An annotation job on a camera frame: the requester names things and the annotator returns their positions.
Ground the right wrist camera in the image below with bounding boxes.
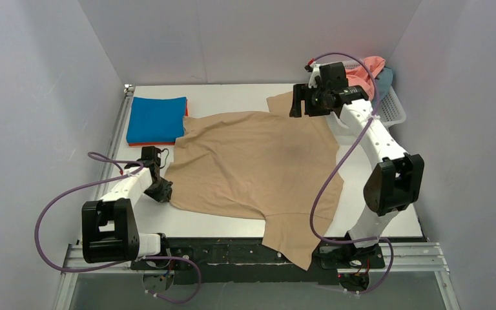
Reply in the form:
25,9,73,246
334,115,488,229
304,60,349,90

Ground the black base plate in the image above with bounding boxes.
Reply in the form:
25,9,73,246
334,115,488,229
130,237,386,286

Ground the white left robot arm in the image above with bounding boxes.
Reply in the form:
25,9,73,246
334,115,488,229
81,164,172,264

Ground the white plastic basket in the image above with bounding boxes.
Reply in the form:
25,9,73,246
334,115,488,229
343,61,406,127

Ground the beige t shirt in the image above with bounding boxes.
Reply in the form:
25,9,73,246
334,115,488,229
165,92,344,270

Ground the pink t shirt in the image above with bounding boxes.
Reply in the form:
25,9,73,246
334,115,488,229
346,56,386,100

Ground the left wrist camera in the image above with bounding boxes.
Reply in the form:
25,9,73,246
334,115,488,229
137,146,170,169

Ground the folded blue t shirt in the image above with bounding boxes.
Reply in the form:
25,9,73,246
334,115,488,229
126,97,189,146

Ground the aluminium frame rail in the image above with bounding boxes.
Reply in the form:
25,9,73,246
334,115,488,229
52,85,461,310

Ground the folded orange t shirt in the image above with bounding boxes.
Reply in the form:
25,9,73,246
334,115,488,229
126,108,189,147

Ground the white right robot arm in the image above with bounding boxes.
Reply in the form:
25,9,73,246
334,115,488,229
289,84,424,249

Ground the grey blue t shirt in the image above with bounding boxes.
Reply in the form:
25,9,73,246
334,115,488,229
375,67,395,99

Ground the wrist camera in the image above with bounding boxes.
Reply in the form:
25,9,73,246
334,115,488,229
304,60,349,90
137,146,170,169

